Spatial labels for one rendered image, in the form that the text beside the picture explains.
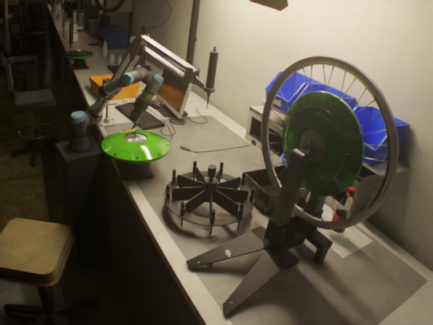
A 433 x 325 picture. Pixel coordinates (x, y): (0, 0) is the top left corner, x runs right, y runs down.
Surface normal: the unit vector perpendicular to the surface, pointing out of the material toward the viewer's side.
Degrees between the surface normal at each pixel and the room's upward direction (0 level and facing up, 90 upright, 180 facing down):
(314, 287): 0
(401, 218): 90
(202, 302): 0
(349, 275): 0
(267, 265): 18
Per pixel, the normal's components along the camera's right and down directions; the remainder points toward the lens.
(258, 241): -0.14, -0.80
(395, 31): -0.87, 0.11
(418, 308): 0.13, -0.89
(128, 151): 0.11, -0.67
